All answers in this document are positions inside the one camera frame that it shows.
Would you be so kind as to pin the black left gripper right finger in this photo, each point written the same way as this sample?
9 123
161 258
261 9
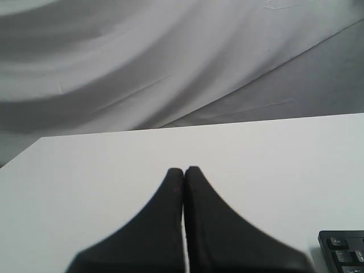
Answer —
220 240

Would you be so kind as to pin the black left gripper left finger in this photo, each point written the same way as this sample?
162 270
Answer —
152 241

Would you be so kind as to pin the black acer keyboard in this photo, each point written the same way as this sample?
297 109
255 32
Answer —
342 250

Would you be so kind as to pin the white backdrop cloth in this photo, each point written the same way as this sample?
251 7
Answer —
81 67

